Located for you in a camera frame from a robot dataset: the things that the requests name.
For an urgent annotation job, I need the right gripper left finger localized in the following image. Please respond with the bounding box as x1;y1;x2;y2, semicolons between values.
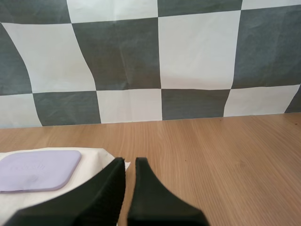
8;157;126;226

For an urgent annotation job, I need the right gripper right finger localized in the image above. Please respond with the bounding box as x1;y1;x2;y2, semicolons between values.
127;157;209;226

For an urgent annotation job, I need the checked cloth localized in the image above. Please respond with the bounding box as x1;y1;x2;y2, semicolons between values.
0;0;301;129

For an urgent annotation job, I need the white wet wipes pack lilac lid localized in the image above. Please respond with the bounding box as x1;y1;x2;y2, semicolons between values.
0;147;131;226

